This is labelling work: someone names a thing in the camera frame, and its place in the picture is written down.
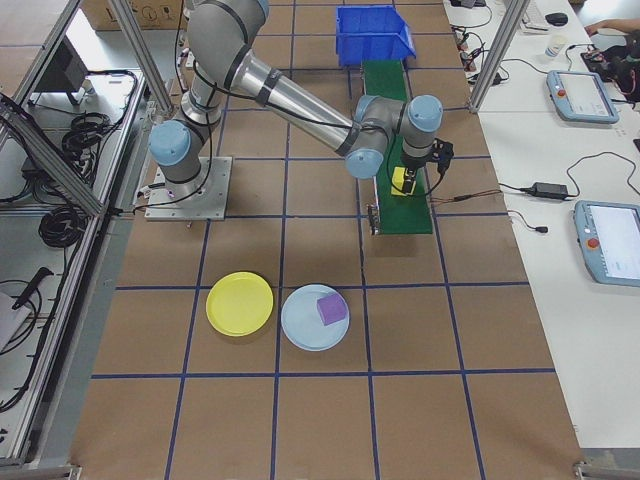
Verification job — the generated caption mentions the yellow foam block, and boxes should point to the yellow foam block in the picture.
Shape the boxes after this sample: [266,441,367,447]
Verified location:
[391,166,417,197]

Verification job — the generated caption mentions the purple foam block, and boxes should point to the purple foam block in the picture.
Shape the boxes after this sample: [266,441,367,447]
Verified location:
[317,293,350,328]

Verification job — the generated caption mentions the light blue plate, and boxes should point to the light blue plate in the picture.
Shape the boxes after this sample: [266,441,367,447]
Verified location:
[280,283,351,353]

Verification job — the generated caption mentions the yellow plate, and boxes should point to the yellow plate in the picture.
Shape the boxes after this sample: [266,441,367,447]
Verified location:
[205,271,275,338]

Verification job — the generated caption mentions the green conveyor belt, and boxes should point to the green conveyor belt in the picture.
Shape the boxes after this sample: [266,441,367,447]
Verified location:
[360,58,435,237]

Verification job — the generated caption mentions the blue plastic storage bin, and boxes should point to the blue plastic storage bin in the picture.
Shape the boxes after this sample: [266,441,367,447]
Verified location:
[334,4,418,69]

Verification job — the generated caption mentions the black power adapter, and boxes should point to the black power adapter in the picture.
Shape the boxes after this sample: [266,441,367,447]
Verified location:
[529,181,571,200]

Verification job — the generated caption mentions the blue grey teach pendant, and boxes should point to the blue grey teach pendant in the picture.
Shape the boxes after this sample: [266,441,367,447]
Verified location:
[545,68,621,125]
[572,199,640,289]

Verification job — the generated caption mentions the white side table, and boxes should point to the white side table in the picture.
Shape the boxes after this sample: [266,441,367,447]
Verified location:
[442,0,640,451]

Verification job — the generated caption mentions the white keyboard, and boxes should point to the white keyboard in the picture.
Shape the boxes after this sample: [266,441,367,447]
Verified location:
[522,0,550,33]

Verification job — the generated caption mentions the brown cardboard box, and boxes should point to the brown cardboard box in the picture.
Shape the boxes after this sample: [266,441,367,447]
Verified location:
[82,0,190,32]

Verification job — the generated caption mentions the red conveyor power wires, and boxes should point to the red conveyor power wires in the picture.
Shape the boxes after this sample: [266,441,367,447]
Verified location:
[428,189,504,207]

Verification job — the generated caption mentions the aluminium profile post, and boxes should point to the aluminium profile post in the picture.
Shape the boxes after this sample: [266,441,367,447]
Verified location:
[467,0,531,115]
[107,0,174,117]

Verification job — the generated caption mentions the black cable with plug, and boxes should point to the black cable with plug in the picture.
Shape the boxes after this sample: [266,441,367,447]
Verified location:
[507,209,550,235]

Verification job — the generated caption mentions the white square base plate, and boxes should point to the white square base plate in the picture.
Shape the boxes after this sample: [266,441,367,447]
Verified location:
[144,156,234,222]

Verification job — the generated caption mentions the black device with wires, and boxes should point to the black device with wires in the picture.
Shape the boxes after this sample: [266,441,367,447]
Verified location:
[582,43,640,109]

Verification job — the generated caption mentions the black coiled cable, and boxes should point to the black coiled cable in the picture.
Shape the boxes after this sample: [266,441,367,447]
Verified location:
[61,112,112,157]
[38,204,85,250]

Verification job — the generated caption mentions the V-shaped metal bar frame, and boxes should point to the V-shaped metal bar frame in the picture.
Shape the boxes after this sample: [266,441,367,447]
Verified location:
[0,0,151,466]

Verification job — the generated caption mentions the black handled tool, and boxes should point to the black handled tool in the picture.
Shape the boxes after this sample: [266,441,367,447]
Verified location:
[10,267,55,311]

